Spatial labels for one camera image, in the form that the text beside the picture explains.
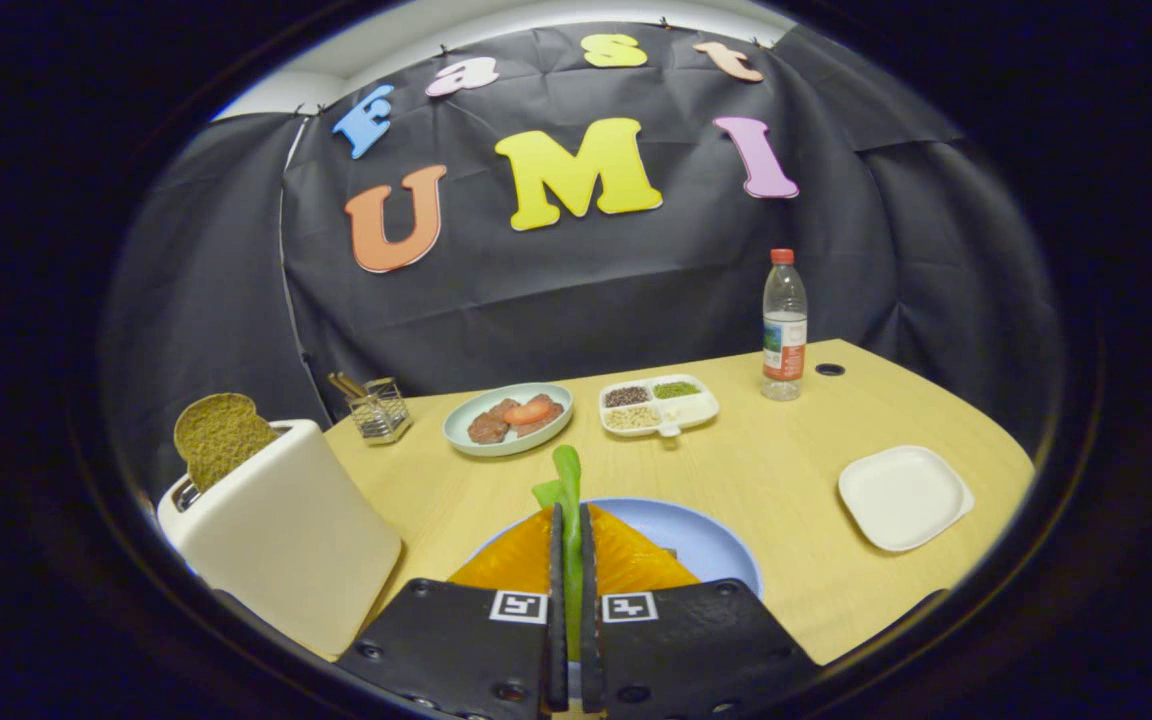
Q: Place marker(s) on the red tomato slice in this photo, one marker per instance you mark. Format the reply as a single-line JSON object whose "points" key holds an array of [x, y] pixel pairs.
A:
{"points": [[526, 411]]}

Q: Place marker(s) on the brown meat piece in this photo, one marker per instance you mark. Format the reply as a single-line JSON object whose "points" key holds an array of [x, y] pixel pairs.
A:
{"points": [[488, 428], [548, 420]]}

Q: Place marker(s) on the wooden sticks bundle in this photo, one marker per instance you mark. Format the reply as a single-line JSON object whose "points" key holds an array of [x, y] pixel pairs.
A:
{"points": [[344, 384]]}

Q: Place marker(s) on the black backdrop cloth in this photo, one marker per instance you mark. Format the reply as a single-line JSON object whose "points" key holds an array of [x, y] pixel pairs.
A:
{"points": [[586, 290]]}

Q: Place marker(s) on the clear water bottle red cap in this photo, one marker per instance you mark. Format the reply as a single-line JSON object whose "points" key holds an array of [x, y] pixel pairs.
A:
{"points": [[784, 340]]}

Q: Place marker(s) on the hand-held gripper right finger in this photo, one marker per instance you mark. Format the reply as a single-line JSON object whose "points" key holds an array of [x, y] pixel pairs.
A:
{"points": [[591, 620]]}

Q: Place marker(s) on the blue round plate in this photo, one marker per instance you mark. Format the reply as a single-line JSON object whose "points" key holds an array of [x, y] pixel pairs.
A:
{"points": [[696, 545]]}

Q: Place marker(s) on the white square plate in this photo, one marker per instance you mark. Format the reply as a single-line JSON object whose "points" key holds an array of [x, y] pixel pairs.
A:
{"points": [[904, 498]]}

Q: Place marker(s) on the green lettuce leaf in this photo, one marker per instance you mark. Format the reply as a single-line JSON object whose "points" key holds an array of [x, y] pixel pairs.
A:
{"points": [[569, 500]]}

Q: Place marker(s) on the white toaster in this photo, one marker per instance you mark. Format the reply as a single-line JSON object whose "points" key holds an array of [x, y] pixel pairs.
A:
{"points": [[276, 540]]}

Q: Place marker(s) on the pale green plate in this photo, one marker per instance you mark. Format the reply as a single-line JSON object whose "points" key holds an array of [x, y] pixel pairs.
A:
{"points": [[466, 445]]}

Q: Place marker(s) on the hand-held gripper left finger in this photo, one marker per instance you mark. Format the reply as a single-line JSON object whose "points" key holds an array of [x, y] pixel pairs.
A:
{"points": [[556, 600]]}

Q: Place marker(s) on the white divided seed tray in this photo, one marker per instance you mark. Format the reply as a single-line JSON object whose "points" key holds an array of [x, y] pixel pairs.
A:
{"points": [[696, 408]]}

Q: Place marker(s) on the brown toasted bread slice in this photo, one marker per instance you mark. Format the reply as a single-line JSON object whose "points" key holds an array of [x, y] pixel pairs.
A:
{"points": [[221, 435]]}

